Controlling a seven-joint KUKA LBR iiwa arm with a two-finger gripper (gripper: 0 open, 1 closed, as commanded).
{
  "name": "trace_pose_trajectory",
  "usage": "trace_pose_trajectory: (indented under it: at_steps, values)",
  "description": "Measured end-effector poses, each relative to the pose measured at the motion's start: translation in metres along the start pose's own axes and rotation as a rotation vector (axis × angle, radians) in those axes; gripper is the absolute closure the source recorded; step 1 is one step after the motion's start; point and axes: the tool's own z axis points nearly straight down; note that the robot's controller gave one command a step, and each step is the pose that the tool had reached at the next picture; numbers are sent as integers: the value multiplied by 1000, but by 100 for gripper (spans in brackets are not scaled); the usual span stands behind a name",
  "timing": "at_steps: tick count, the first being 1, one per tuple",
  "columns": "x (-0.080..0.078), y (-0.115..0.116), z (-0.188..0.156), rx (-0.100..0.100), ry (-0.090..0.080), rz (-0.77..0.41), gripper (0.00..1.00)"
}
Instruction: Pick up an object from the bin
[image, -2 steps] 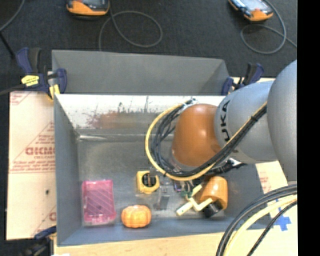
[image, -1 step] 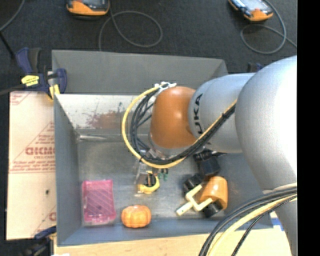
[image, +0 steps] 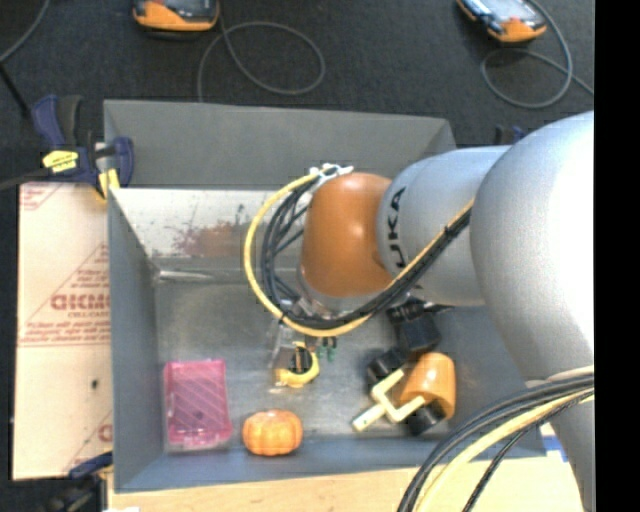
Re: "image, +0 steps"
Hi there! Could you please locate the black cylinder on white bracket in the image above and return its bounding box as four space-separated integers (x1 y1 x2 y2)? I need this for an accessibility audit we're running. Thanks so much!
387 302 429 324

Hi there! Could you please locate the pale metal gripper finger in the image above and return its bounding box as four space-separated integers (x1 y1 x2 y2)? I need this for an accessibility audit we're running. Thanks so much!
271 320 294 372

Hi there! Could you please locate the pink clear plastic box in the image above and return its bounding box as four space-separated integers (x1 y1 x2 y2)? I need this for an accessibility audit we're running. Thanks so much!
162 358 234 452

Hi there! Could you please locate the grey metal bin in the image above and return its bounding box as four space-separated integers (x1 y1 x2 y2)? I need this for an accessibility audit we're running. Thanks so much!
102 98 549 494

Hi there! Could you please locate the brown cardboard board red print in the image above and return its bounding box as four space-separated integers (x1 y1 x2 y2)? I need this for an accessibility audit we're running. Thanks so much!
12 181 114 481

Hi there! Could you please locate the orange toy pumpkin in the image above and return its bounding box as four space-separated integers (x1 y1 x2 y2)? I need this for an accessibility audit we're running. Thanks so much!
241 409 304 458

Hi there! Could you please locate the yellow ring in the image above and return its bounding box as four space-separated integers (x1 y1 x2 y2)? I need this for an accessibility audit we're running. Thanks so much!
273 341 321 389

